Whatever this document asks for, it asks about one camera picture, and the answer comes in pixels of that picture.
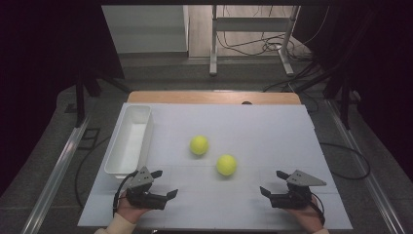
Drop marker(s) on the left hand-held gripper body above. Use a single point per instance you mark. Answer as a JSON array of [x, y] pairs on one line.
[[144, 199]]

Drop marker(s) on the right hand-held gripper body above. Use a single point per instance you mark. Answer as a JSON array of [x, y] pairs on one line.
[[292, 199]]

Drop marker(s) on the white plastic bin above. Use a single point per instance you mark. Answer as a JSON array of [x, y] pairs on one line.
[[130, 146]]

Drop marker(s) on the yellow tennis ball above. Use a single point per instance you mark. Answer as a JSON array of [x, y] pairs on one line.
[[199, 145], [226, 164]]

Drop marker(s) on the person's left hand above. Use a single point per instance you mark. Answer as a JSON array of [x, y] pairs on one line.
[[130, 211]]

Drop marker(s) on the person's right hand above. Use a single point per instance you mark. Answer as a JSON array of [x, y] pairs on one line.
[[305, 216]]

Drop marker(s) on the white board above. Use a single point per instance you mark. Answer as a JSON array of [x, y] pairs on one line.
[[253, 130]]

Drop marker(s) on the wooden table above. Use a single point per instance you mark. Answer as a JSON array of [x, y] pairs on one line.
[[207, 97]]

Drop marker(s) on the black tripod stand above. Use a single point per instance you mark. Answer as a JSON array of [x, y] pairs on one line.
[[80, 97], [345, 97]]

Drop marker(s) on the dark curtain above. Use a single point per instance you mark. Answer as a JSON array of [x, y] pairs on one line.
[[39, 65], [389, 81]]

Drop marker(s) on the white metal stand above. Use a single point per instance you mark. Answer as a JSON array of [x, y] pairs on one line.
[[250, 24]]

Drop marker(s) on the aluminium rail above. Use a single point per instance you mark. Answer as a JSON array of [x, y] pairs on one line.
[[55, 175], [367, 175]]

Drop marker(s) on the black floor bracket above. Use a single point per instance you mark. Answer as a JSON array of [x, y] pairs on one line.
[[85, 138]]

